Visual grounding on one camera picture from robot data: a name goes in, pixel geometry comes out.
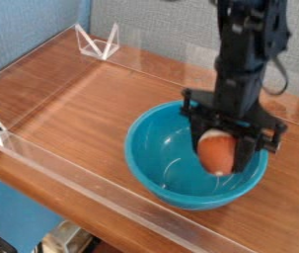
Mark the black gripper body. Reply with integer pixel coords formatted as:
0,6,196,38
180,71,287,152

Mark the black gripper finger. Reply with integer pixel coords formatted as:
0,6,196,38
232,131,261,173
189,115,212,152

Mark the brown toy mushroom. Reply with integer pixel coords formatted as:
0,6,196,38
196,129,236,176

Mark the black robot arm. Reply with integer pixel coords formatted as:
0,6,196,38
180,0,291,176

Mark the blue plastic bowl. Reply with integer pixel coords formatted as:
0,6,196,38
124,101,268,211

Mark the clear acrylic back barrier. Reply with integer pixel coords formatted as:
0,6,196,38
108,44,299,125

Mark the clear acrylic barrier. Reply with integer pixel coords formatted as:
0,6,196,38
0,131,253,253
108,44,299,125

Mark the clear acrylic front barrier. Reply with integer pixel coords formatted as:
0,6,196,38
0,131,253,253

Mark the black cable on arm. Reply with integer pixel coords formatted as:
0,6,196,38
260,55,289,97

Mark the clear acrylic corner bracket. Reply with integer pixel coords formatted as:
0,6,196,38
73,24,120,60

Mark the metal table leg frame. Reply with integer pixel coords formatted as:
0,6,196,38
32,220,93,253

